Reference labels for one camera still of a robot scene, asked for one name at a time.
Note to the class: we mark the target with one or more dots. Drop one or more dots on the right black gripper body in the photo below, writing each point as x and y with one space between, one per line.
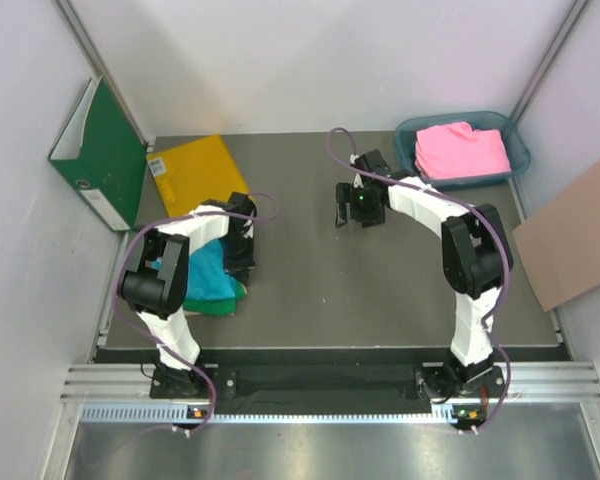
363 207

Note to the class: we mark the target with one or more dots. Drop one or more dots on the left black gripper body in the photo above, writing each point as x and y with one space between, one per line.
239 254

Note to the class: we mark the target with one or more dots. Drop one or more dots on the teal t shirt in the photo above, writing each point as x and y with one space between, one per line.
207 279

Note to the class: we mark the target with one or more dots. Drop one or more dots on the green t shirt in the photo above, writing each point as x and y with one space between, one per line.
215 307

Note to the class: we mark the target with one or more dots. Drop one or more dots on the beige cardboard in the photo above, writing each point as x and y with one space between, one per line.
247 290

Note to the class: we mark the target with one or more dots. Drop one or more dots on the yellow folder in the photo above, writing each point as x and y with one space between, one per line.
189 174

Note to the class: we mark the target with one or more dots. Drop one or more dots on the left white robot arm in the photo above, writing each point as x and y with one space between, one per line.
153 281

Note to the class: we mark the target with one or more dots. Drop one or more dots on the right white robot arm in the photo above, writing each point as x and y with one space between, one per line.
475 259

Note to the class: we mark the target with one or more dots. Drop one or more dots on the blue plastic bin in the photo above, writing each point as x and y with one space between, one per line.
404 140

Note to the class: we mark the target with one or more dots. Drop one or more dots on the pink t shirt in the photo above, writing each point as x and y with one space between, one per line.
457 150

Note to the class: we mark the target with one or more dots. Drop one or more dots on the brown cardboard sheet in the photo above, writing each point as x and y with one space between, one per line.
559 244

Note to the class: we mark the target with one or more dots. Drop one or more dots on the green ring binder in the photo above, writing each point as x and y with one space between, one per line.
100 156

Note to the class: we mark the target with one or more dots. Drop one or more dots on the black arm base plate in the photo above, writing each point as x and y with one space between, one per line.
282 386

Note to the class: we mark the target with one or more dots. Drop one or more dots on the grey slotted cable duct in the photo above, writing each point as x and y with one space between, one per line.
186 414

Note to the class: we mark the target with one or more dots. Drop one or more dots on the aluminium frame rail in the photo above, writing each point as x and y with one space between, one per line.
532 382

